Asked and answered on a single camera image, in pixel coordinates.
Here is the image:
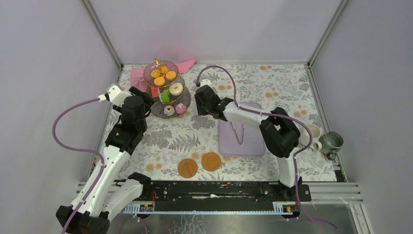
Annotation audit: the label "pink cake slice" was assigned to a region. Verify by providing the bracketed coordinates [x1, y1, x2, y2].
[151, 87, 160, 98]

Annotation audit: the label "green striped cake piece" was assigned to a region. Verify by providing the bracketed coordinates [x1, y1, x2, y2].
[159, 89, 170, 104]

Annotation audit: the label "yellow round biscuit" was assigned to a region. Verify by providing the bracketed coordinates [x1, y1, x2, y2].
[165, 71, 178, 81]
[153, 76, 166, 87]

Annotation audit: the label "grey speckled cake ball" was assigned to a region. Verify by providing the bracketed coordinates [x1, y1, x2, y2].
[164, 105, 175, 117]

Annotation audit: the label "three-tier glass cake stand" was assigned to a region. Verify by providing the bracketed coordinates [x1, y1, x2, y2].
[143, 59, 191, 119]

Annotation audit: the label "yellow jam-dot cookie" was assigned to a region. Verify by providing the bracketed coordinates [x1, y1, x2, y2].
[150, 70, 162, 78]

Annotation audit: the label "pink sugared cake ball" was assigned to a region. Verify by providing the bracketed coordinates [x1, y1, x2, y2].
[175, 102, 187, 115]

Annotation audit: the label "pink handled tongs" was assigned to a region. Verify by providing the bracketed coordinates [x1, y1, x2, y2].
[231, 122, 245, 145]

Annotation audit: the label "white glazed donut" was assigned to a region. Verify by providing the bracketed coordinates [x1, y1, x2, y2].
[169, 82, 184, 96]

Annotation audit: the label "orange swirl cookie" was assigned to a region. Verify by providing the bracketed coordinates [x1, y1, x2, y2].
[159, 66, 169, 75]

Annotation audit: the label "lilac plastic tray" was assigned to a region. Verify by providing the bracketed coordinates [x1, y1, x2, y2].
[218, 102, 266, 157]

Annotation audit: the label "wooden coaster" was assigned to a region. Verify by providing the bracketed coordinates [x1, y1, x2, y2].
[201, 153, 222, 172]
[178, 158, 198, 178]

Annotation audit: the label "white ceramic mug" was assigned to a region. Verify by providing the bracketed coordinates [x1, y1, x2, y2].
[299, 124, 322, 151]

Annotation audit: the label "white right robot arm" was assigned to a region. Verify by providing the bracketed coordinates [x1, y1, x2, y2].
[194, 84, 300, 201]

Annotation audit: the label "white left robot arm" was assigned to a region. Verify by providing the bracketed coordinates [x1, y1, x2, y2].
[56, 84, 154, 234]

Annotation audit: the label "pink cloth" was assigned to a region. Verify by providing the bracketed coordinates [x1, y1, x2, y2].
[130, 59, 197, 92]

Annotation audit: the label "grey ceramic mug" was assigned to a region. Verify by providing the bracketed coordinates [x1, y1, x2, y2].
[319, 132, 344, 161]

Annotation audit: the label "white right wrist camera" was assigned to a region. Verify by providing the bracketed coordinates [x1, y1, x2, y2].
[200, 79, 212, 87]

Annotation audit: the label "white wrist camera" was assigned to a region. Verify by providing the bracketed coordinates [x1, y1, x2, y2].
[200, 79, 212, 87]
[97, 83, 132, 107]

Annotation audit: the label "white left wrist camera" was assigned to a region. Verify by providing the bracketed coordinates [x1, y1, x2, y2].
[97, 83, 132, 107]

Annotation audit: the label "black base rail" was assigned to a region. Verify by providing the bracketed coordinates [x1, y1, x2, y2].
[134, 181, 312, 213]

